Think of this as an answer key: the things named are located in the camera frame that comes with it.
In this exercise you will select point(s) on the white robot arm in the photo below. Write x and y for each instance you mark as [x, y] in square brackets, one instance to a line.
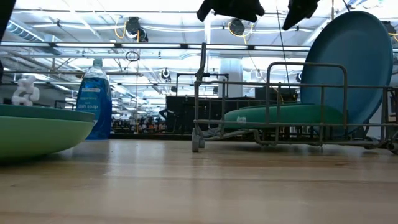
[26, 91]

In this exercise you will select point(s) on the dark green plate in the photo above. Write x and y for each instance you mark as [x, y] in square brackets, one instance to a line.
[295, 114]

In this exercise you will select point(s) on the blue plate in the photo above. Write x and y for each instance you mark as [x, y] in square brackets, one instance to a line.
[351, 62]

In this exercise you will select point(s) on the blue dish soap bottle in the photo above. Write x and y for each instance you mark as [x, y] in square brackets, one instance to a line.
[94, 102]

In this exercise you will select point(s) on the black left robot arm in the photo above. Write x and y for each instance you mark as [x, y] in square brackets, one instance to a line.
[4, 12]

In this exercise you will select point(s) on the shelf with small items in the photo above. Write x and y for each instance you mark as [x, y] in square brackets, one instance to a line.
[140, 126]

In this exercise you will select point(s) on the black aluminium table frame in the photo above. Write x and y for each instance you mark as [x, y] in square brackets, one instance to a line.
[149, 136]

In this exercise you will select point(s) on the black cabinet workbench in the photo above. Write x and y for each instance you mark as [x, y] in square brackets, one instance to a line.
[186, 115]

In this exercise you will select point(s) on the light green plate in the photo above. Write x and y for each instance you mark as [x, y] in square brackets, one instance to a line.
[37, 137]

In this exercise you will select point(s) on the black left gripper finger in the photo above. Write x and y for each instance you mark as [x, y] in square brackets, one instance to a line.
[233, 7]
[303, 9]

